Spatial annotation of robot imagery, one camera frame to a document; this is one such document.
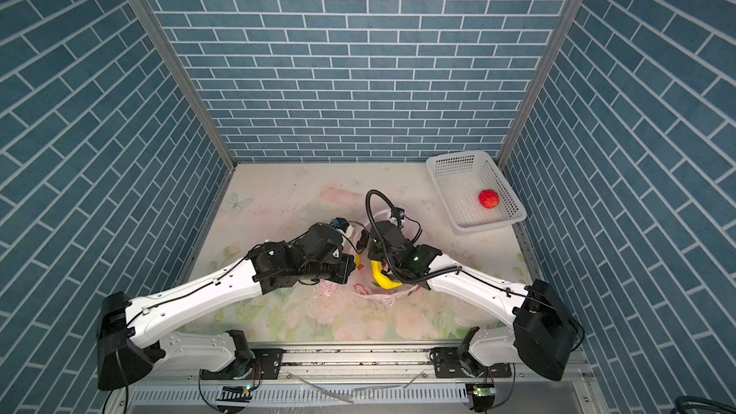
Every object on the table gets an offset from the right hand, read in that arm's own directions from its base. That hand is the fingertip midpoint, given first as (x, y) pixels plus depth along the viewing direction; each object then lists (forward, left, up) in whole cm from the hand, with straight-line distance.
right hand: (374, 243), depth 82 cm
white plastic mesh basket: (+34, -36, -13) cm, 51 cm away
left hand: (-11, +1, +4) cm, 12 cm away
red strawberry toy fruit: (+26, -39, -7) cm, 47 cm away
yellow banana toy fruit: (-9, -3, -4) cm, 10 cm away
